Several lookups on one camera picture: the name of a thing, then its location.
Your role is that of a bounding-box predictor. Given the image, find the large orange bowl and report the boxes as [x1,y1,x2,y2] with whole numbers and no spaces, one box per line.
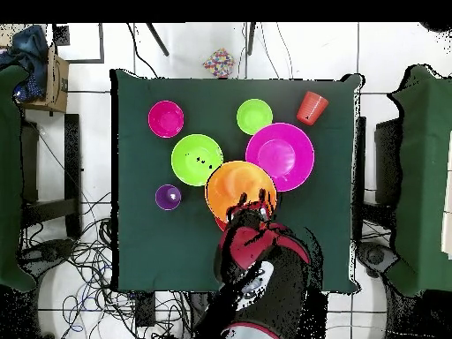
[204,160,278,227]

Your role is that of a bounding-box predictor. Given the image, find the large pink bowl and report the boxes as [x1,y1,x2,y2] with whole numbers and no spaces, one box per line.
[245,122,315,192]

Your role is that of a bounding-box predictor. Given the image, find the large green bowl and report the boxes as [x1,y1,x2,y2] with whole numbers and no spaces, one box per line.
[170,133,224,187]

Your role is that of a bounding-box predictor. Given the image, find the purple cup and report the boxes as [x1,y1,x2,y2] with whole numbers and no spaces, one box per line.
[154,184,183,212]

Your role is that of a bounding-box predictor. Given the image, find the small green bowl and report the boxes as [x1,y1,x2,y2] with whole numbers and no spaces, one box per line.
[236,98,274,136]

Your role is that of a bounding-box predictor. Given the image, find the red-orange cup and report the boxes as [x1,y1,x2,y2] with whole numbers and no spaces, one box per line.
[295,90,330,127]

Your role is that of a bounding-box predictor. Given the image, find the small pink bowl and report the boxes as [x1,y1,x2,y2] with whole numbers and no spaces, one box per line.
[147,100,185,139]

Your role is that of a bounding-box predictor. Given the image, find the dark green table cloth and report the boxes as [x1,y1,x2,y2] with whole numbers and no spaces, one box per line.
[109,68,365,294]

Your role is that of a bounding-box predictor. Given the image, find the colourful patterned box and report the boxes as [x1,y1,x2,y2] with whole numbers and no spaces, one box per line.
[202,48,236,79]

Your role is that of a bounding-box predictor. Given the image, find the black power strip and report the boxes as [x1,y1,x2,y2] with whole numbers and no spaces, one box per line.
[135,292,156,328]

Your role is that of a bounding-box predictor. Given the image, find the black tripod leg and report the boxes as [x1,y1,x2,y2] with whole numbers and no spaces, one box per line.
[146,22,170,57]
[246,22,256,56]

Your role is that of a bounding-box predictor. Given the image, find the green cloth covered side table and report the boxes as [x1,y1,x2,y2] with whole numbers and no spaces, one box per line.
[0,64,38,293]
[386,64,452,297]

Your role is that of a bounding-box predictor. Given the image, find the brown cardboard box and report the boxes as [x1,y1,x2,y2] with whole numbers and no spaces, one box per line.
[19,45,71,114]

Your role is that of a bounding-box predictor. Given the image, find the blue cloth bundle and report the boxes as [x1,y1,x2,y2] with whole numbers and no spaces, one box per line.
[0,24,50,102]

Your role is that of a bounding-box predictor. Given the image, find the black pedestal leg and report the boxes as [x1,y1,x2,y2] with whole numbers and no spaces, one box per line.
[17,237,77,280]
[356,241,400,280]

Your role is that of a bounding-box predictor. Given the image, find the black metal frame stand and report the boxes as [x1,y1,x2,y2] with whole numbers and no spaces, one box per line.
[20,113,83,241]
[352,116,403,245]

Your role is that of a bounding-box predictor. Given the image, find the tangle of black cables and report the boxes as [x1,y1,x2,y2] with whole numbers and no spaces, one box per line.
[20,192,192,339]

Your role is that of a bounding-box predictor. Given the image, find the thin black square frame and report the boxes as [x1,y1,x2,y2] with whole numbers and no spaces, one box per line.
[52,22,105,64]

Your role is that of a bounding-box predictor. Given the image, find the blue cable loop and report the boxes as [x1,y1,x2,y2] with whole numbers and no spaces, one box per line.
[62,295,87,334]

